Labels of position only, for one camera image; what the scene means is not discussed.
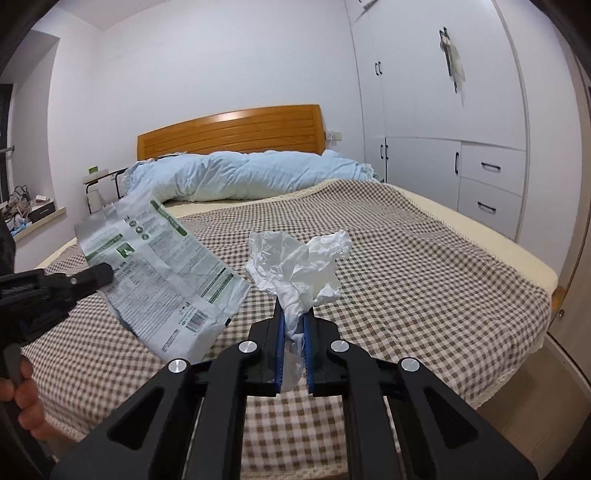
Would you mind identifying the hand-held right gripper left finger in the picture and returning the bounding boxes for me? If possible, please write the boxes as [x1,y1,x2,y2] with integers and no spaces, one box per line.
[50,300,284,480]

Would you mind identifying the white wardrobe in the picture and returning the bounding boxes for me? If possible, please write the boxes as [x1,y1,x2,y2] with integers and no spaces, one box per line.
[344,0,529,241]

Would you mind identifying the silver white pouch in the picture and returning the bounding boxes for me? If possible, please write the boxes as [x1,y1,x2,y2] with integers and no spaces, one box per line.
[74,198,251,363]

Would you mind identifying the handbag with black handles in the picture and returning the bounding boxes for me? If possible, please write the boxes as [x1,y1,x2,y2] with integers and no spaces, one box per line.
[7,185,32,217]

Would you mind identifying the light blue duvet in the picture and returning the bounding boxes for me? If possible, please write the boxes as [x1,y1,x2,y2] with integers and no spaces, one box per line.
[117,148,384,204]

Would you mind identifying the wooden bed frame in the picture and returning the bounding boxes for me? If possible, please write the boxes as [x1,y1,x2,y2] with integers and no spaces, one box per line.
[41,104,566,444]

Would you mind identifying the beige windowsill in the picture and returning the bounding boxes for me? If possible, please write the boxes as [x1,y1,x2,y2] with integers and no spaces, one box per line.
[9,207,68,243]

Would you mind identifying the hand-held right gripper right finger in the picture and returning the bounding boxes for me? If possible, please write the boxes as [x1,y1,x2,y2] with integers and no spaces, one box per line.
[302,307,539,480]

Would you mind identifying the black box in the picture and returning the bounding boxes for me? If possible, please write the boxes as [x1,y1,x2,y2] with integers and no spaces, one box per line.
[28,199,60,223]

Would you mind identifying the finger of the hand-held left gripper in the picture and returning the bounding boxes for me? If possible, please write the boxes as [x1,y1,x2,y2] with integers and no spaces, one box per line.
[44,262,116,298]

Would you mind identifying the white hanging bag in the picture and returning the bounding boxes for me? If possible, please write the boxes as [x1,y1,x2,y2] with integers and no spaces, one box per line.
[438,27,467,104]

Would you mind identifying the white wardrobe drawer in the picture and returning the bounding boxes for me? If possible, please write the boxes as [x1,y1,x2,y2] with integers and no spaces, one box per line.
[457,178,525,236]
[459,143,527,197]

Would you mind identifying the black frame bedside table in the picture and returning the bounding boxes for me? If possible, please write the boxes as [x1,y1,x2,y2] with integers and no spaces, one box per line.
[82,167,127,215]

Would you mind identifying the person's left hand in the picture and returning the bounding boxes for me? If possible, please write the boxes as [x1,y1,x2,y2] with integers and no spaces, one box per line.
[0,356,47,441]

